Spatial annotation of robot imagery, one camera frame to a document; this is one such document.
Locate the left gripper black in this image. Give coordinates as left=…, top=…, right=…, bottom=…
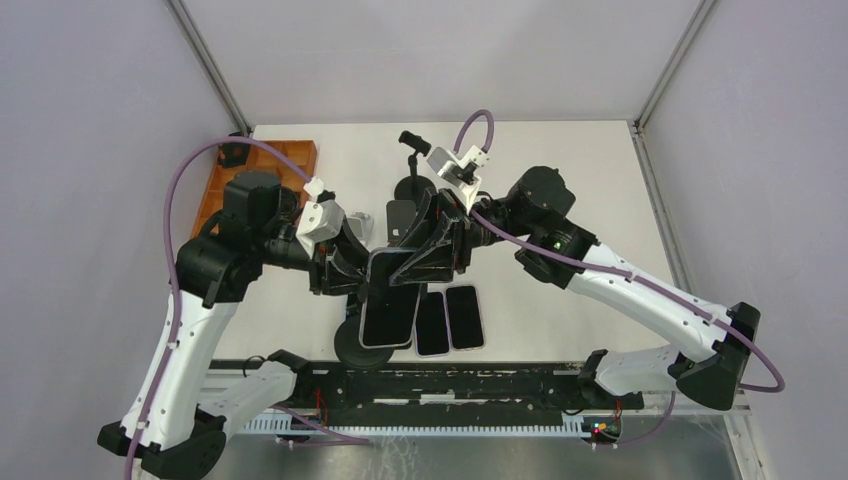
left=255, top=211, right=387, bottom=296

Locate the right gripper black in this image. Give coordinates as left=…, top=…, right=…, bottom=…
left=382, top=186, right=537, bottom=285

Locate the phone stand brown round base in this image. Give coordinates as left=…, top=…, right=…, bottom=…
left=386, top=200, right=417, bottom=245

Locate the silver folding phone stand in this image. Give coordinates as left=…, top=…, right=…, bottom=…
left=346, top=211, right=374, bottom=244

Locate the phone with white case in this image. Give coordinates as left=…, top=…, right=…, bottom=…
left=359, top=247, right=421, bottom=349
left=414, top=291, right=452, bottom=358

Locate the phone with white case centre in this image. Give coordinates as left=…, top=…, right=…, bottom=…
left=414, top=291, right=452, bottom=358

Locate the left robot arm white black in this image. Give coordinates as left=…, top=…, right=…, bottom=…
left=97, top=171, right=368, bottom=479

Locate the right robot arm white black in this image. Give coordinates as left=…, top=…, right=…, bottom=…
left=389, top=166, right=760, bottom=411

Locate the wooden compartment tray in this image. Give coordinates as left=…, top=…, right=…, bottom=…
left=191, top=140, right=317, bottom=237

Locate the small black orange clamp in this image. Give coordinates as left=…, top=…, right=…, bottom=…
left=217, top=132, right=252, bottom=169

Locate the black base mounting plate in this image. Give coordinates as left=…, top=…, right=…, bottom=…
left=283, top=361, right=644, bottom=427

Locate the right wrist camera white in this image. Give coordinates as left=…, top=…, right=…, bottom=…
left=426, top=146, right=490, bottom=213

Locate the white slotted cable duct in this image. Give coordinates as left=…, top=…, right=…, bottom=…
left=239, top=412, right=591, bottom=440

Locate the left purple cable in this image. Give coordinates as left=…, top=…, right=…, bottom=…
left=123, top=137, right=372, bottom=480

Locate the aluminium frame rail left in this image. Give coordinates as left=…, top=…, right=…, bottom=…
left=164, top=0, right=252, bottom=136

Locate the aluminium frame rail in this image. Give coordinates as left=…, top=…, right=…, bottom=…
left=632, top=0, right=719, bottom=132
left=164, top=0, right=252, bottom=136

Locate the aluminium frame rail right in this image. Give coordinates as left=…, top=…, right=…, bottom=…
left=632, top=0, right=719, bottom=132

